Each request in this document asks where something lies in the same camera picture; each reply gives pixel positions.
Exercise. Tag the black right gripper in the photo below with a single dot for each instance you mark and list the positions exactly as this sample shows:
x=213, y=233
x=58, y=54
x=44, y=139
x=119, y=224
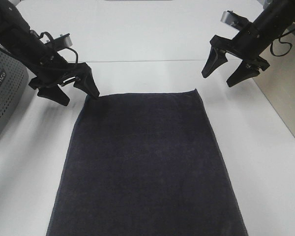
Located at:
x=247, y=45

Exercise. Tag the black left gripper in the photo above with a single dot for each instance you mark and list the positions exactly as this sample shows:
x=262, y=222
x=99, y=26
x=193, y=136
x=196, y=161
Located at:
x=55, y=73

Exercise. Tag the dark navy towel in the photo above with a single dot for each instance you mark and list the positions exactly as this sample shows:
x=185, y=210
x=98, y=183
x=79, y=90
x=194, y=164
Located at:
x=145, y=164

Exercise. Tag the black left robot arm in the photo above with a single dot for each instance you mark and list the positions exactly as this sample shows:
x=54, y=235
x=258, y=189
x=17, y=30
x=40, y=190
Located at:
x=40, y=54

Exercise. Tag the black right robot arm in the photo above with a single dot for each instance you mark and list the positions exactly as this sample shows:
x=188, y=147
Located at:
x=275, y=19

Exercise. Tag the beige storage bin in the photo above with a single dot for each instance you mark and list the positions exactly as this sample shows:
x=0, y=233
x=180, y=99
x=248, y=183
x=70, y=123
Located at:
x=278, y=83

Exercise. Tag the grey perforated plastic basket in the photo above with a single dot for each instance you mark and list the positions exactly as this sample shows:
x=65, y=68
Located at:
x=13, y=79

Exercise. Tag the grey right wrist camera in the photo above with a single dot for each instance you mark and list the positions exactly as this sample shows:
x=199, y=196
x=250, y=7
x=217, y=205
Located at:
x=232, y=19

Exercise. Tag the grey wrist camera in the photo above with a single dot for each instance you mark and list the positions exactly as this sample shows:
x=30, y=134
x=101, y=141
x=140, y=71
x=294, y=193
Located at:
x=232, y=19
x=60, y=43

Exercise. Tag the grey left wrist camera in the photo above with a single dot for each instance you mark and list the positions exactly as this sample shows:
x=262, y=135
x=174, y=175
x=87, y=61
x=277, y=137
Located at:
x=60, y=43

